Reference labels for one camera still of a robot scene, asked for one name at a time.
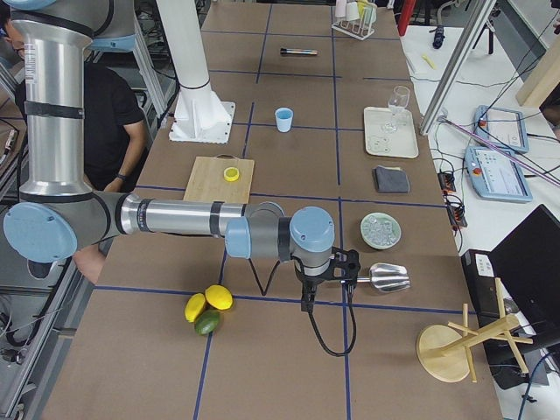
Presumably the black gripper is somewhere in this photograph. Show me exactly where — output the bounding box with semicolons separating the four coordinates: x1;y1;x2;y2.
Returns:
321;247;361;283

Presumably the yellow lemon slice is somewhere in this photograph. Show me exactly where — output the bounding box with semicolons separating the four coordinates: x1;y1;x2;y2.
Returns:
223;166;241;182

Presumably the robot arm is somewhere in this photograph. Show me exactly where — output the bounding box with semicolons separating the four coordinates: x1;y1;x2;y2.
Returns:
3;1;361;287

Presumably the yellow whole lemon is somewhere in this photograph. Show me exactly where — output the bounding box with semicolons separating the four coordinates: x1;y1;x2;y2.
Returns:
205;284;234;311
184;293;207;323

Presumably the light blue plastic cup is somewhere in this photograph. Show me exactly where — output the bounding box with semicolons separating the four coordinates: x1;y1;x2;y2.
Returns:
275;107;294;133

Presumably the white cup rack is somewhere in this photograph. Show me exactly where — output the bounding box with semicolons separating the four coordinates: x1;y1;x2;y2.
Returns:
332;16;376;40

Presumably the white cup on rack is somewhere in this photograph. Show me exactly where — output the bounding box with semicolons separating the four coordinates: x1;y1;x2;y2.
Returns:
345;1;360;22

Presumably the yellow cup on rack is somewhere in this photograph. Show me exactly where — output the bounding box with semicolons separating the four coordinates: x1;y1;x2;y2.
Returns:
357;0;377;25

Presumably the pink cup on rack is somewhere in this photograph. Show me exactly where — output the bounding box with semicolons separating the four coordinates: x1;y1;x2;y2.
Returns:
334;0;347;18

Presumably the metal ice scoop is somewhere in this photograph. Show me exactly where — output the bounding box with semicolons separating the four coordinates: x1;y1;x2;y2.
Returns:
357;262;411;293

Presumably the green bowl with ice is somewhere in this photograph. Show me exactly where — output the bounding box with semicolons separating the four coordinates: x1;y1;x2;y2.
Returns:
360;213;402;250

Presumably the grey folded cloth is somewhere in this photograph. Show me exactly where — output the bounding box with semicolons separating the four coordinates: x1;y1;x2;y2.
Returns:
372;165;410;193

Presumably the wooden mug tree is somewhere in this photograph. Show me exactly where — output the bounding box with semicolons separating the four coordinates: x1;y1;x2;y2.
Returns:
416;277;533;382

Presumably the cream bear tray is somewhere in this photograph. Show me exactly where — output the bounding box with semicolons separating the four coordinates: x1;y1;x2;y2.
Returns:
363;107;419;158

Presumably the bamboo cutting board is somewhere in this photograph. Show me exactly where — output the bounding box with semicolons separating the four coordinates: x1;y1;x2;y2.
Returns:
183;157;255;204

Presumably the green lime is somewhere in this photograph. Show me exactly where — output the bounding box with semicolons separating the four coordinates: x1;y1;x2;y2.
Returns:
194;310;221;336

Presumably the blue teach pendant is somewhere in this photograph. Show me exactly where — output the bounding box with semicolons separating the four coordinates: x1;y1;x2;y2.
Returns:
474;105;529;153
465;146;533;203

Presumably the clear wine glass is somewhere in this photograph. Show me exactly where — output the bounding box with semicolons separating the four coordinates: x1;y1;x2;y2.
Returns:
381;86;410;133

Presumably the black laptop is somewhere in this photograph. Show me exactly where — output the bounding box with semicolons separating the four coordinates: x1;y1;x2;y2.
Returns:
461;205;559;364

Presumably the yellow small utensil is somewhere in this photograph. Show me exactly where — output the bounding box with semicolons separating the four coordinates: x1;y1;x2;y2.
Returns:
421;54;437;70

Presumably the person in black shirt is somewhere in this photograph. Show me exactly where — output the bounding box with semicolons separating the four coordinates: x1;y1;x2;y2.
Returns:
1;1;148;284

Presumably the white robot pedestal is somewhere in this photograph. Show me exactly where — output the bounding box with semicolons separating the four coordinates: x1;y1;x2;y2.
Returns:
157;0;235;144

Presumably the aluminium frame post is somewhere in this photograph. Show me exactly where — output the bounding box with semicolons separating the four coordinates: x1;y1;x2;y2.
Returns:
419;0;496;136

